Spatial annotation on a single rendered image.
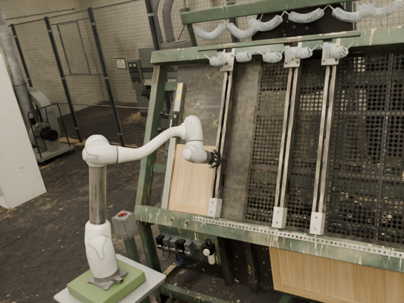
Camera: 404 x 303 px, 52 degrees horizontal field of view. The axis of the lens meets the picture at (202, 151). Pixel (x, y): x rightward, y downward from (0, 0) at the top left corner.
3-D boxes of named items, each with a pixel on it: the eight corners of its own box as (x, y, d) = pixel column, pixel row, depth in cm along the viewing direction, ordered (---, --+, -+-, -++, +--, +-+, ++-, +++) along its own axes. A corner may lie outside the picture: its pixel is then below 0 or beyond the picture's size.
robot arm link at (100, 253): (92, 282, 236) (83, 250, 229) (90, 265, 253) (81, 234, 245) (120, 273, 241) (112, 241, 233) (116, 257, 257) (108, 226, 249)
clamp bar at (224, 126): (210, 215, 283) (190, 215, 263) (229, 49, 294) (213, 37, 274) (222, 217, 278) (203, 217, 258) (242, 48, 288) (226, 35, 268)
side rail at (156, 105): (143, 204, 324) (134, 204, 315) (162, 69, 334) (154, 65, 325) (149, 205, 321) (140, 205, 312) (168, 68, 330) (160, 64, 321)
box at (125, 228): (116, 239, 301) (110, 217, 294) (127, 230, 310) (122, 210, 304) (128, 241, 294) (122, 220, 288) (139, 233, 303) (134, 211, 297)
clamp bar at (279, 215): (273, 226, 258) (257, 226, 238) (293, 44, 268) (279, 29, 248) (288, 228, 252) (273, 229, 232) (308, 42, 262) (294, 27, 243)
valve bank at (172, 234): (153, 262, 297) (145, 234, 289) (164, 250, 308) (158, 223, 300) (211, 277, 270) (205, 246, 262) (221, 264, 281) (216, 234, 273)
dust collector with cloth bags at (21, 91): (8, 158, 810) (-32, 45, 734) (40, 145, 857) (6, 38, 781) (42, 168, 720) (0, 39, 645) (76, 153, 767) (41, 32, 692)
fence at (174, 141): (164, 208, 305) (160, 208, 302) (180, 84, 314) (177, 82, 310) (169, 209, 303) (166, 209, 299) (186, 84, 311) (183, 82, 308)
